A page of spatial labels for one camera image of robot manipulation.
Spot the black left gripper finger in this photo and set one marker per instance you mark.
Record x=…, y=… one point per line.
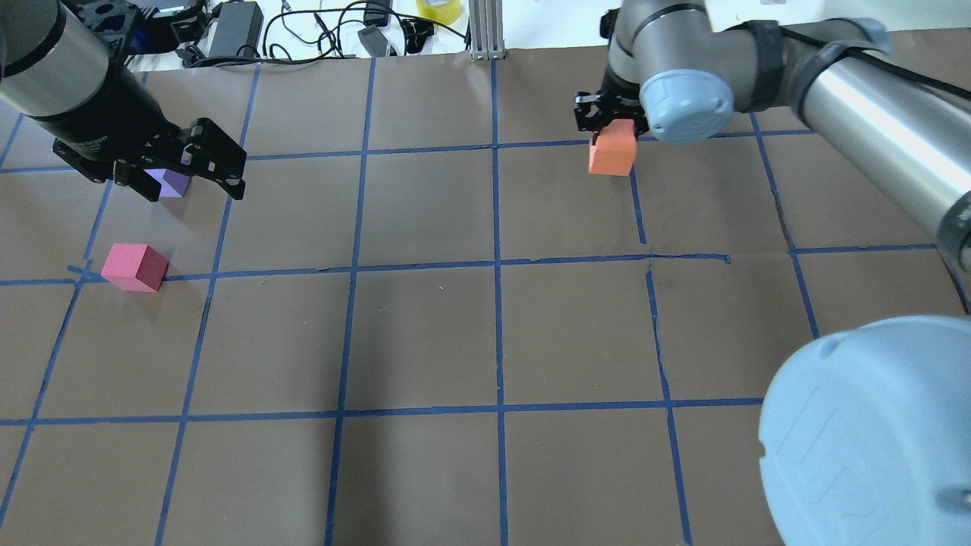
x=138, y=180
x=216, y=156

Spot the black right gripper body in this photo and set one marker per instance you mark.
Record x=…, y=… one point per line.
x=591, y=111

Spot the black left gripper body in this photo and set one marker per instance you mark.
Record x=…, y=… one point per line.
x=105, y=111

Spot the purple foam cube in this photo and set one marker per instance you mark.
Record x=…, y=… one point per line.
x=172, y=184

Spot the orange foam cube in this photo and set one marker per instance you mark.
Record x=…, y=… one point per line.
x=613, y=149

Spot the pink foam cube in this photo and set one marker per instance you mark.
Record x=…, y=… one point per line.
x=137, y=268

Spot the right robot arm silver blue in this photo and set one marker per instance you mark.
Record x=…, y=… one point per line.
x=865, y=432

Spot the black power adapter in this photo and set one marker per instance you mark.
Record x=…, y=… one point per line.
x=237, y=29

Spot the yellow tape roll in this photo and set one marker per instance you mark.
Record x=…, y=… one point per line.
x=444, y=12

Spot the aluminium frame post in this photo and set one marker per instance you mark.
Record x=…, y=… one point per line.
x=485, y=25

